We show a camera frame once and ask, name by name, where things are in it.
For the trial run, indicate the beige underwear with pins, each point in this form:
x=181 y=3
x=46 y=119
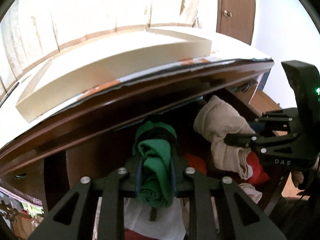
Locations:
x=215 y=120

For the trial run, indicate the green underwear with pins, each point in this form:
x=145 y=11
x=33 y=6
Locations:
x=154 y=144

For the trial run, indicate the cluttered box beside dresser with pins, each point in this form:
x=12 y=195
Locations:
x=20 y=213

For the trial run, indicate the white cloth garment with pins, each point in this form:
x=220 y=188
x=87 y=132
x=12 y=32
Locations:
x=170 y=223

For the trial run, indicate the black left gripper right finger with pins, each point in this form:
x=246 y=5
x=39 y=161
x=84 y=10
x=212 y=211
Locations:
x=219 y=208

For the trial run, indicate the bright red underwear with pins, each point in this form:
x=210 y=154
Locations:
x=258 y=175

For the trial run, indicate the brass door knob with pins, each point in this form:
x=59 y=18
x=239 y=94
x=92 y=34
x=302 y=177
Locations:
x=227 y=13

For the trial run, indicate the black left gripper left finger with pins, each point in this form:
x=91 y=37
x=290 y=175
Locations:
x=73 y=216

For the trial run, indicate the cardboard tray box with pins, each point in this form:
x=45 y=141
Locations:
x=85 y=67

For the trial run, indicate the beige floral curtain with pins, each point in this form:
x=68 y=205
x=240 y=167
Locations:
x=34 y=30

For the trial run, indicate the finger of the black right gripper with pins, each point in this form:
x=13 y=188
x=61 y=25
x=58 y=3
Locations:
x=243 y=141
x=284 y=120

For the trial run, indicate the brown wooden door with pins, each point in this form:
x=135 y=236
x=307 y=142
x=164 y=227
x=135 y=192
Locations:
x=241 y=25

